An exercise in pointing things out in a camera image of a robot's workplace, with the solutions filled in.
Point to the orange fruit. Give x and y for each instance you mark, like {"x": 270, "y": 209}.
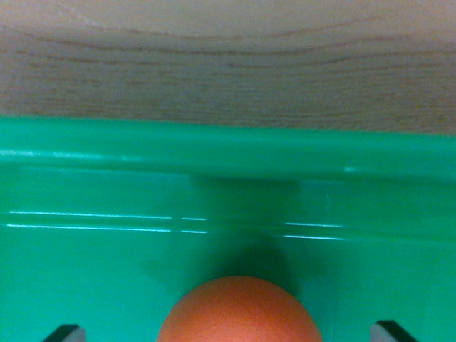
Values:
{"x": 240, "y": 313}

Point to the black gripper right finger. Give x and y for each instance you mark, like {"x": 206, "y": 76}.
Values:
{"x": 388, "y": 334}

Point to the green plastic bin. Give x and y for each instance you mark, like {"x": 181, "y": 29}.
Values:
{"x": 89, "y": 267}

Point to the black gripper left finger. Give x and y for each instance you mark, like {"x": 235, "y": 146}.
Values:
{"x": 67, "y": 335}

